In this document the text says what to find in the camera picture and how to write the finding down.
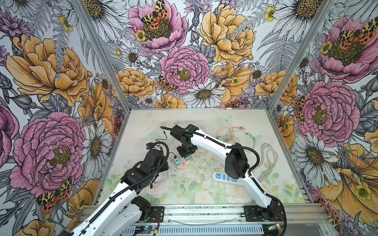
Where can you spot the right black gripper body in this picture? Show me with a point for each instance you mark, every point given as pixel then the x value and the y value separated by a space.
pixel 186 150

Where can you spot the white blue rectangular power strip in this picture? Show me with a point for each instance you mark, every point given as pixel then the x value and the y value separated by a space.
pixel 224 178

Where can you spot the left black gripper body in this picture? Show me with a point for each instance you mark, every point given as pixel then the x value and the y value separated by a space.
pixel 162 162

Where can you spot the small green circuit board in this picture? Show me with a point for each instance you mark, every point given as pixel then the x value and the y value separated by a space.
pixel 146 230

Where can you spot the round pink power strip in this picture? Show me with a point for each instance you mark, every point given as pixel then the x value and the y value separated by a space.
pixel 181 163

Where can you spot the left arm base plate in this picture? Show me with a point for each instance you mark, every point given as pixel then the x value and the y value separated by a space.
pixel 156 215

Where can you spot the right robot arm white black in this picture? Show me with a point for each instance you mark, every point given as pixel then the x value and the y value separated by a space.
pixel 239 163

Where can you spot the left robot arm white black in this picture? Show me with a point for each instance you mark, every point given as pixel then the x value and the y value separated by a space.
pixel 125 206

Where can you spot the aluminium front rail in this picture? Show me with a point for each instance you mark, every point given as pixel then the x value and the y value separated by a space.
pixel 201 215

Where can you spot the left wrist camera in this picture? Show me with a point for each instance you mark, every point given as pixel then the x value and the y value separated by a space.
pixel 150 145

